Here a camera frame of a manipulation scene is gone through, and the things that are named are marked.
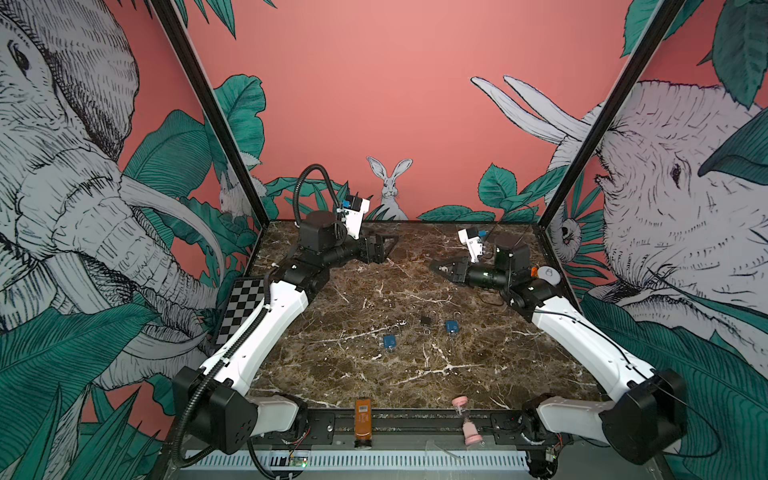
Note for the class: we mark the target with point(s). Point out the white ventilated strip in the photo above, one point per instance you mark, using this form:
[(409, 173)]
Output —
[(393, 460)]

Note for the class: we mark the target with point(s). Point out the black corner frame post right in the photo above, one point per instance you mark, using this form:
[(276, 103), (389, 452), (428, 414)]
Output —
[(659, 23)]

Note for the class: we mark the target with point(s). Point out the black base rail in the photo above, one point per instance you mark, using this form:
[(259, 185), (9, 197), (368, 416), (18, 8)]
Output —
[(324, 426)]

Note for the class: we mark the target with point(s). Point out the pink hourglass timer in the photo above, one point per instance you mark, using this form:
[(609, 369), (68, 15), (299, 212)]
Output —
[(472, 437)]

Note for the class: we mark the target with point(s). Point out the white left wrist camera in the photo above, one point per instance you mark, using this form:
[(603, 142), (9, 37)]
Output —
[(353, 211)]

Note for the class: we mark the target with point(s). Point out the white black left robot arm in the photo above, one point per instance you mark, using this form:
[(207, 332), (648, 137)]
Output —
[(213, 410)]

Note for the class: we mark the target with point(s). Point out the black corner frame post left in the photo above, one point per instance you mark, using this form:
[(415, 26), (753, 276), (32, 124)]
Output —
[(168, 16)]

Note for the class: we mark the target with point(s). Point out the orange rectangular device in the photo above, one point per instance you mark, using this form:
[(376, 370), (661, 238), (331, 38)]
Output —
[(363, 424)]

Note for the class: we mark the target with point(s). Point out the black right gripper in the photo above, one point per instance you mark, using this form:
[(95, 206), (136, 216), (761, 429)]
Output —
[(463, 266)]

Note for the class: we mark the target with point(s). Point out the black corner frame post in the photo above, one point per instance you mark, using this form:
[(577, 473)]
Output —
[(168, 16), (659, 23)]

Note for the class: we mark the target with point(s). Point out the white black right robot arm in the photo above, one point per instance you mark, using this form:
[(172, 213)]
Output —
[(645, 412)]

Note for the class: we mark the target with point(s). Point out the black white checkerboard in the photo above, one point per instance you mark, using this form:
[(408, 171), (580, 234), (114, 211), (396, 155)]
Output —
[(246, 294)]

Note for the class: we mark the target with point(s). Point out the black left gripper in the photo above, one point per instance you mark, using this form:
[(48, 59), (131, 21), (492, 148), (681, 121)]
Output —
[(380, 255)]

